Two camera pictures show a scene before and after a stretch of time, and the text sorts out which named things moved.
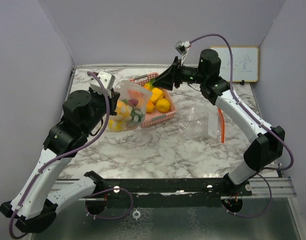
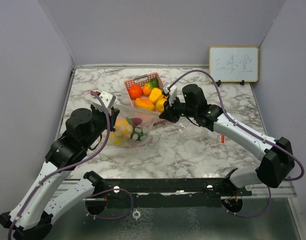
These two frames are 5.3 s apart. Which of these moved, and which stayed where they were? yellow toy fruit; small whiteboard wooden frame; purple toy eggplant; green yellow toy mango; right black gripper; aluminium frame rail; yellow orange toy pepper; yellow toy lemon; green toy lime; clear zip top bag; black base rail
Moved: clear zip top bag; purple toy eggplant; right black gripper; yellow toy lemon; green toy lime
Stayed: black base rail; yellow orange toy pepper; small whiteboard wooden frame; green yellow toy mango; yellow toy fruit; aluminium frame rail
